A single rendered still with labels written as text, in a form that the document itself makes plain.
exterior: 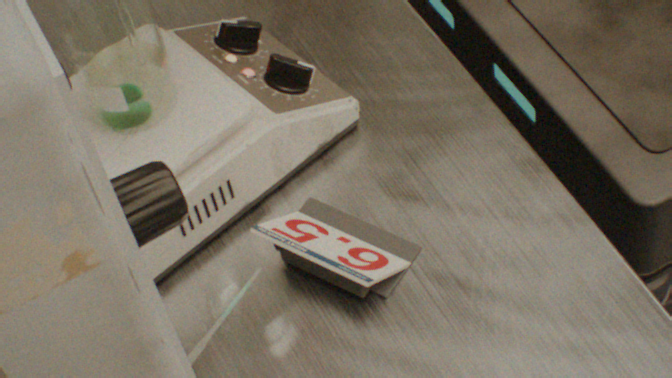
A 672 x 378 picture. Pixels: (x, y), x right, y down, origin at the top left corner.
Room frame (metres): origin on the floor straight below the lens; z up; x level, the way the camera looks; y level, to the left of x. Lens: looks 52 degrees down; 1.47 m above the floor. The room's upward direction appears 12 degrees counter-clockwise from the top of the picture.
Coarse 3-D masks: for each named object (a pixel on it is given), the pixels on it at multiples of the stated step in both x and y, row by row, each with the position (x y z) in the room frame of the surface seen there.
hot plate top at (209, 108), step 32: (192, 64) 0.61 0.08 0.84; (192, 96) 0.58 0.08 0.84; (224, 96) 0.58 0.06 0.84; (96, 128) 0.57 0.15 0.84; (160, 128) 0.56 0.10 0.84; (192, 128) 0.56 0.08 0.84; (224, 128) 0.55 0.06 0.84; (128, 160) 0.54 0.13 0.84; (160, 160) 0.54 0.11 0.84; (192, 160) 0.53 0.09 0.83
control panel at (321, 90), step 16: (176, 32) 0.67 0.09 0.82; (192, 32) 0.67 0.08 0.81; (208, 32) 0.67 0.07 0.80; (208, 48) 0.65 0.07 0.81; (272, 48) 0.66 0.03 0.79; (224, 64) 0.63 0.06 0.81; (240, 64) 0.63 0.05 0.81; (256, 64) 0.64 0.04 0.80; (240, 80) 0.61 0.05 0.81; (256, 80) 0.61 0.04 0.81; (320, 80) 0.62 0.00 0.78; (256, 96) 0.59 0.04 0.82; (272, 96) 0.59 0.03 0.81; (288, 96) 0.60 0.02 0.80; (304, 96) 0.60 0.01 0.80; (320, 96) 0.60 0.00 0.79; (336, 96) 0.60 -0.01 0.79
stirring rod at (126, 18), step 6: (120, 0) 0.59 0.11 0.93; (120, 6) 0.59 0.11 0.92; (126, 6) 0.60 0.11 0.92; (120, 12) 0.59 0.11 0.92; (126, 12) 0.59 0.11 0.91; (126, 18) 0.59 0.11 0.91; (126, 24) 0.59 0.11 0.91; (132, 24) 0.60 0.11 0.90; (126, 30) 0.59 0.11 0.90; (132, 30) 0.59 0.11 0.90; (132, 36) 0.59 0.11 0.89
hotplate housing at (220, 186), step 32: (256, 128) 0.56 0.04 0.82; (288, 128) 0.57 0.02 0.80; (320, 128) 0.58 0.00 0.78; (224, 160) 0.54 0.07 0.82; (256, 160) 0.55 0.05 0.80; (288, 160) 0.57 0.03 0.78; (192, 192) 0.52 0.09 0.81; (224, 192) 0.54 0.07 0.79; (256, 192) 0.55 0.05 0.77; (192, 224) 0.52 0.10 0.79; (224, 224) 0.54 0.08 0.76; (160, 256) 0.51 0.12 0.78
